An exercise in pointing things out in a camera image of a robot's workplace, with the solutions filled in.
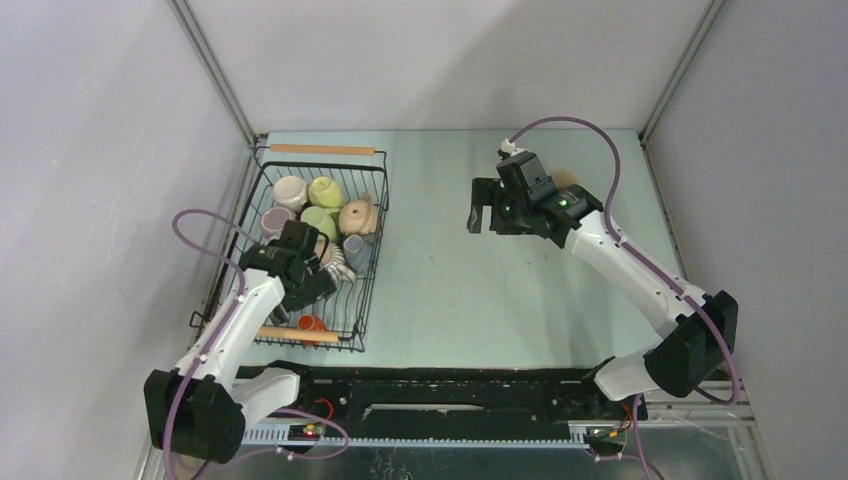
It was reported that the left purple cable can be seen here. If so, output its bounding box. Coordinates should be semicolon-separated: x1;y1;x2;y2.
161;209;266;480

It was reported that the peach teapot-shaped cup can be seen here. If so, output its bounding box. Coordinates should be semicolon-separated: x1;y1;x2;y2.
338;192;379;236

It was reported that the grey-blue small cup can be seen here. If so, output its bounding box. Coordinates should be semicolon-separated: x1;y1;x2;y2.
342;234;373;274

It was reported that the light green cup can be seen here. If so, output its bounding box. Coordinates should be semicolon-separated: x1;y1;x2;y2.
300;206;339;242

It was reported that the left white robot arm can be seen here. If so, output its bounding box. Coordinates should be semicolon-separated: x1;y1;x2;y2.
143;221;335;464

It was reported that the mauve cup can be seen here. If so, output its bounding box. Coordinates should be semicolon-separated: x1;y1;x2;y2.
260;206;297;240

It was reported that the yellow-green cup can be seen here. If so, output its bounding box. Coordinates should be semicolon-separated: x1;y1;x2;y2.
307;176;346;210

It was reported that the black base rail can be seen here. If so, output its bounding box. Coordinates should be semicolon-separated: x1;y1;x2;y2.
277;361;648;446

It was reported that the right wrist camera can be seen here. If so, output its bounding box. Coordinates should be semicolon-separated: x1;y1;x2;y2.
498;138;518;159

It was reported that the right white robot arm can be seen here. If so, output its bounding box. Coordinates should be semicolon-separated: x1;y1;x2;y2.
467;151;739;418

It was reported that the seashell coral print mug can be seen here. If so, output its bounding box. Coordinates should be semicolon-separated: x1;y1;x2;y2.
549;169;580;191

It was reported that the black wire dish rack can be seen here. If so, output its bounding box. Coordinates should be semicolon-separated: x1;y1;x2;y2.
190;144;389;352

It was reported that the white ribbed mug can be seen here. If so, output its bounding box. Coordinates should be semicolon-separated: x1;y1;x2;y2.
315;239;357;285

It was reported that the small orange cup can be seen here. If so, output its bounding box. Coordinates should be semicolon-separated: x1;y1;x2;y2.
297;314;328;347

